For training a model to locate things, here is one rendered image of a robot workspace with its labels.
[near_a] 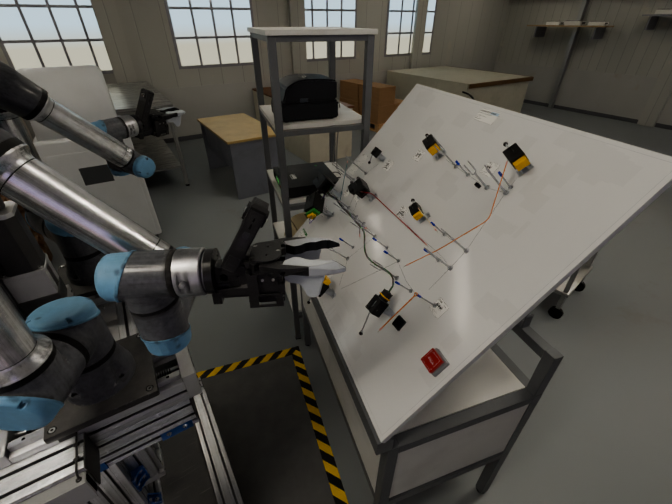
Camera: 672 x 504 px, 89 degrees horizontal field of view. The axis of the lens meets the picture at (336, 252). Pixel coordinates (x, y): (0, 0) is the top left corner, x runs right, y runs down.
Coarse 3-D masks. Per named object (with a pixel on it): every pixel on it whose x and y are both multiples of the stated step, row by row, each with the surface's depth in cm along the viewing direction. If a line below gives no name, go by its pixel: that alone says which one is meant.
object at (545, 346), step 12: (528, 324) 119; (528, 336) 116; (540, 336) 116; (540, 348) 112; (552, 348) 111; (540, 360) 113; (552, 360) 108; (540, 372) 114; (552, 372) 112; (528, 384) 120; (540, 384) 115
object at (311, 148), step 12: (264, 96) 614; (336, 132) 535; (348, 132) 547; (288, 144) 587; (300, 144) 548; (312, 144) 523; (324, 144) 534; (336, 144) 546; (348, 144) 558; (300, 156) 561; (312, 156) 533; (324, 156) 545; (348, 156) 569
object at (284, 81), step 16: (288, 80) 168; (304, 80) 162; (320, 80) 165; (288, 96) 163; (304, 96) 166; (320, 96) 168; (336, 96) 172; (288, 112) 167; (304, 112) 169; (320, 112) 172; (336, 112) 175
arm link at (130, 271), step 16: (112, 256) 50; (128, 256) 50; (144, 256) 50; (160, 256) 50; (96, 272) 49; (112, 272) 49; (128, 272) 49; (144, 272) 49; (160, 272) 49; (96, 288) 49; (112, 288) 49; (128, 288) 49; (144, 288) 49; (160, 288) 50; (128, 304) 51; (144, 304) 51; (160, 304) 52
